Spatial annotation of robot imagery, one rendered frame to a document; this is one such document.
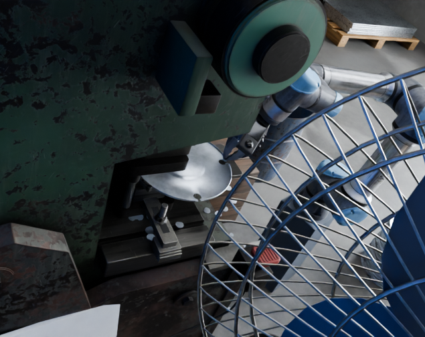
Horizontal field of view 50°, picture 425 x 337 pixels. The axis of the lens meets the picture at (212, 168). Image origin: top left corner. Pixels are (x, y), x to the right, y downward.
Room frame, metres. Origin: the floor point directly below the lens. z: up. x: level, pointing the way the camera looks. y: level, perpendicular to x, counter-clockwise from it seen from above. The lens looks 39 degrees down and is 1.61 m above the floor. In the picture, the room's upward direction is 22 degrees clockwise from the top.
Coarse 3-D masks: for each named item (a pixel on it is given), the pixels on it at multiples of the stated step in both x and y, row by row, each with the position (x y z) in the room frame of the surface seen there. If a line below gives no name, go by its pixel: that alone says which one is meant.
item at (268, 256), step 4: (252, 248) 0.80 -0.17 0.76; (256, 248) 0.80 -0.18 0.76; (268, 248) 0.82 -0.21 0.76; (252, 252) 0.79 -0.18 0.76; (264, 252) 0.80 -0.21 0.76; (268, 252) 0.80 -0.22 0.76; (272, 252) 0.81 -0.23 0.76; (252, 256) 0.78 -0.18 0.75; (260, 256) 0.78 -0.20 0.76; (264, 256) 0.79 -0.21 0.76; (268, 256) 0.79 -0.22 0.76; (272, 256) 0.80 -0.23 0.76; (276, 256) 0.80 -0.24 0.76; (260, 260) 0.77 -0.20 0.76; (264, 260) 0.77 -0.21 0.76; (268, 260) 0.78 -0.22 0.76; (272, 260) 0.79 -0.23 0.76; (276, 260) 0.79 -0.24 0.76
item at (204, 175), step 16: (208, 144) 1.11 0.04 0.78; (192, 160) 1.00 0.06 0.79; (208, 160) 1.04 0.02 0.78; (224, 160) 1.06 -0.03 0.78; (144, 176) 0.87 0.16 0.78; (160, 176) 0.90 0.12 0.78; (176, 176) 0.92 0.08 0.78; (192, 176) 0.94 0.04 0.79; (208, 176) 0.97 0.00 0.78; (224, 176) 1.00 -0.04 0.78; (160, 192) 0.84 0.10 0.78; (176, 192) 0.86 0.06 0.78; (192, 192) 0.88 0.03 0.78; (208, 192) 0.91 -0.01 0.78
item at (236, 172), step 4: (216, 144) 1.13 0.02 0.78; (220, 144) 1.14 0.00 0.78; (220, 148) 1.12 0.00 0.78; (220, 160) 1.06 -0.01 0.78; (228, 160) 1.07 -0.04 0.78; (232, 160) 1.08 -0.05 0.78; (232, 164) 1.06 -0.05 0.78; (236, 164) 1.07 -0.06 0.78; (232, 168) 1.05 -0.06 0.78; (236, 168) 1.05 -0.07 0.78; (232, 172) 1.03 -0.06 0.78; (236, 172) 1.04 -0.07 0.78; (240, 172) 1.05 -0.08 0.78; (232, 176) 1.02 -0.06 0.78; (236, 176) 1.02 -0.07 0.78; (240, 176) 1.04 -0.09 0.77
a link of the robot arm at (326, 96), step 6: (324, 84) 1.15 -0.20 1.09; (324, 90) 1.11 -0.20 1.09; (330, 90) 1.13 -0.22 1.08; (318, 96) 1.08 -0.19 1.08; (324, 96) 1.10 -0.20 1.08; (330, 96) 1.11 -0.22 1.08; (336, 96) 1.13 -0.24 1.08; (318, 102) 1.08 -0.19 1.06; (324, 102) 1.09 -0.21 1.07; (330, 102) 1.11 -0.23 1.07; (306, 108) 1.09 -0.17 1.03; (312, 108) 1.08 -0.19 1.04; (318, 108) 1.09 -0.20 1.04; (324, 108) 1.10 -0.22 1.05; (336, 108) 1.12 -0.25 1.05; (330, 114) 1.12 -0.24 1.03; (336, 114) 1.12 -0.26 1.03
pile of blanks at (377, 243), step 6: (378, 234) 1.76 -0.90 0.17; (384, 234) 1.71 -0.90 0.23; (372, 240) 1.78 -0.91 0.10; (378, 240) 1.71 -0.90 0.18; (372, 246) 1.72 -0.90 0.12; (378, 246) 1.69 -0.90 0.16; (372, 252) 1.69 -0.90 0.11; (378, 252) 1.66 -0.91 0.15; (378, 258) 1.65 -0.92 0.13; (366, 264) 1.67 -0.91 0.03; (372, 264) 1.65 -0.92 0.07; (378, 264) 1.63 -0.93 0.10; (366, 270) 1.65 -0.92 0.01; (372, 276) 1.62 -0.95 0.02; (378, 276) 1.61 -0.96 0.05
